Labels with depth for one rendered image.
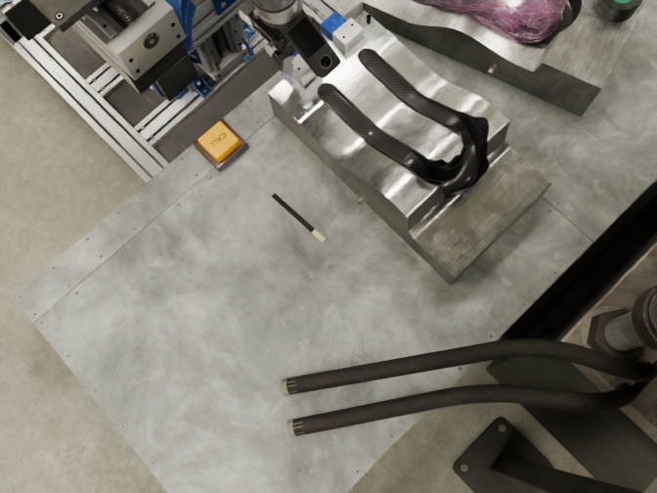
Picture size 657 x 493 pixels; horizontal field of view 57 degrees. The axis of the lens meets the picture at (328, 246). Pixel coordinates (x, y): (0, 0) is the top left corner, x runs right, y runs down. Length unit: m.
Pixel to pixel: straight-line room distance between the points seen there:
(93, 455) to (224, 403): 1.00
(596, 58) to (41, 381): 1.81
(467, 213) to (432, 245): 0.09
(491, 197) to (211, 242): 0.54
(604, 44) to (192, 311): 0.93
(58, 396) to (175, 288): 1.02
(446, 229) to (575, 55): 0.41
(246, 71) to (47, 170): 0.80
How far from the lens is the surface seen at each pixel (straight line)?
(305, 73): 1.17
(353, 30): 1.24
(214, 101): 2.03
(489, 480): 1.96
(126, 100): 2.11
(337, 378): 1.08
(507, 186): 1.18
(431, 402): 1.06
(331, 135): 1.16
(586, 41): 1.30
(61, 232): 2.26
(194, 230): 1.22
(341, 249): 1.17
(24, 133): 2.47
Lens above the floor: 1.93
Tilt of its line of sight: 74 degrees down
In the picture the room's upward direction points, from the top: 11 degrees counter-clockwise
